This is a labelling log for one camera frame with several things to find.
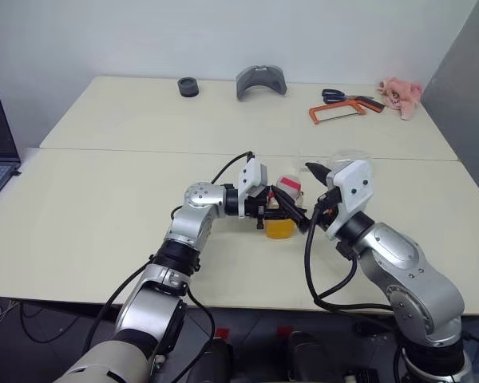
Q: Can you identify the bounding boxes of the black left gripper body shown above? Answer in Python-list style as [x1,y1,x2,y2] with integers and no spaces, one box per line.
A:
[245,185,279,231]

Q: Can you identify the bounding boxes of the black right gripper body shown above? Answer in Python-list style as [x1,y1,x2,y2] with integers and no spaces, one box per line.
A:
[314,185,344,231]

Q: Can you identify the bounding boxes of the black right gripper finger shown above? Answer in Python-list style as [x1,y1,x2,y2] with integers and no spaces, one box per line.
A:
[305,161,334,187]

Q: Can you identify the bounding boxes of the clear plastic bottle red label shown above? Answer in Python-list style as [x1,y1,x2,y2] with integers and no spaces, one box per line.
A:
[263,174,307,240]

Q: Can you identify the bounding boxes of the orange hacksaw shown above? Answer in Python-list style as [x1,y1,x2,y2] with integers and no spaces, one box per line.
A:
[308,95,386,127]

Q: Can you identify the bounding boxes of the grey curved plastic shell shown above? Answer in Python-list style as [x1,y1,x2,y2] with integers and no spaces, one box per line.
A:
[235,65,288,103]

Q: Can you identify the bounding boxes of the pink cloth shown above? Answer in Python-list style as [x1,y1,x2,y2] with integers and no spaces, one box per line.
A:
[378,77,424,121]

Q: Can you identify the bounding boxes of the dark rounded shape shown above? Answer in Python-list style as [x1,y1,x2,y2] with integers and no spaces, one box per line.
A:
[287,330,331,383]
[191,338,235,383]

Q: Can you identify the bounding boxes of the grey partition panel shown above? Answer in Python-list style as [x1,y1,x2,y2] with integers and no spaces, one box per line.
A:
[421,0,479,240]

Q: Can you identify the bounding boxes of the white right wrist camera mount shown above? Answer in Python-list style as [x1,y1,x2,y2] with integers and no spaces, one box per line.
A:
[325,159,374,240]

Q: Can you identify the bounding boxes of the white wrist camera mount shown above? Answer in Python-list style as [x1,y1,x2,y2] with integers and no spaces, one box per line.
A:
[236,157,271,219]
[325,159,374,240]

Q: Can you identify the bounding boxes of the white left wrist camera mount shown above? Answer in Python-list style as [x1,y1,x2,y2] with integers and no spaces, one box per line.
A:
[236,157,271,219]

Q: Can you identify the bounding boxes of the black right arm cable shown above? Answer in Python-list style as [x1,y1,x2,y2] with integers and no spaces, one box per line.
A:
[304,191,396,316]

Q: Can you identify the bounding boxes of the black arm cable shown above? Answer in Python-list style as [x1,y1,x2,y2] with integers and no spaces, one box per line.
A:
[81,150,256,383]
[304,191,396,316]

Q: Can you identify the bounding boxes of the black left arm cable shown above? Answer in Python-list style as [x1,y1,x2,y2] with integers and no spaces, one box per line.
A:
[81,150,256,383]

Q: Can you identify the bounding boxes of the blue handled scissors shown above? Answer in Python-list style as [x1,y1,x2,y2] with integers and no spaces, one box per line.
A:
[321,88,374,105]

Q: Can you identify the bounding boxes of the black round ring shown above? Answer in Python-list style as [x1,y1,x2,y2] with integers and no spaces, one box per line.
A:
[177,77,200,99]

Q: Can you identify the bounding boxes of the black floor cable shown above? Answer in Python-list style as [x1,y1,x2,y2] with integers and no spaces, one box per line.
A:
[19,302,101,345]

